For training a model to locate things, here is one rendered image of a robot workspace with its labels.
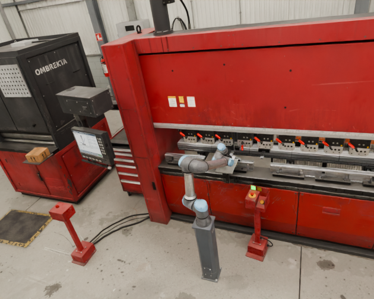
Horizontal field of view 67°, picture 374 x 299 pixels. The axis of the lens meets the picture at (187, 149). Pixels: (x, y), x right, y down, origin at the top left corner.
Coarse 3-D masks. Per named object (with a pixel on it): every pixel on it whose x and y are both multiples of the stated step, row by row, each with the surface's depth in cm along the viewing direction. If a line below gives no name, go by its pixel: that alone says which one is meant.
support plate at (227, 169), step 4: (236, 160) 299; (216, 168) 291; (220, 168) 290; (224, 168) 289; (228, 168) 288; (232, 168) 287; (216, 172) 287; (220, 172) 285; (224, 172) 284; (228, 172) 283; (232, 172) 282
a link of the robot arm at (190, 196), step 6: (186, 156) 241; (180, 162) 240; (186, 162) 236; (186, 168) 237; (186, 174) 244; (192, 174) 246; (186, 180) 247; (192, 180) 248; (186, 186) 250; (192, 186) 250; (186, 192) 253; (192, 192) 253; (186, 198) 255; (192, 198) 254; (186, 204) 258
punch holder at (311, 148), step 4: (304, 136) 257; (308, 136) 256; (312, 136) 254; (304, 140) 259; (308, 140) 257; (312, 140) 256; (316, 140) 254; (308, 144) 260; (312, 144) 258; (300, 148) 264; (304, 148) 263; (308, 148) 261; (312, 148) 260; (316, 148) 258
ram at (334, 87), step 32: (160, 64) 273; (192, 64) 261; (224, 64) 250; (256, 64) 239; (288, 64) 230; (320, 64) 221; (352, 64) 213; (160, 96) 293; (192, 96) 279; (224, 96) 266; (256, 96) 254; (288, 96) 244; (320, 96) 234; (352, 96) 224; (192, 128) 299; (288, 128) 259; (320, 128) 248; (352, 128) 238
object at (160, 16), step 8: (152, 0) 250; (160, 0) 250; (168, 0) 248; (152, 8) 255; (160, 8) 253; (160, 16) 256; (168, 16) 261; (160, 24) 259; (168, 24) 262; (160, 32) 261; (168, 32) 262
